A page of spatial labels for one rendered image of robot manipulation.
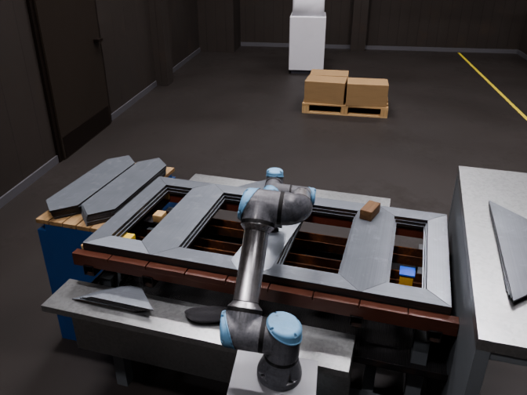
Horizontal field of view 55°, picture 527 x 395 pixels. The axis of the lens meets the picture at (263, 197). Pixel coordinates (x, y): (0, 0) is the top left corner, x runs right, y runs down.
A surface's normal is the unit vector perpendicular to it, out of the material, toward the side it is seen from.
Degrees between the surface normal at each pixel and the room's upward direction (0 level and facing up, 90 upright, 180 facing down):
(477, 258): 0
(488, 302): 0
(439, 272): 0
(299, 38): 90
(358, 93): 90
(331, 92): 90
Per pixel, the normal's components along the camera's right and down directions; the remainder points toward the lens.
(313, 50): -0.10, 0.45
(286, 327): 0.20, -0.85
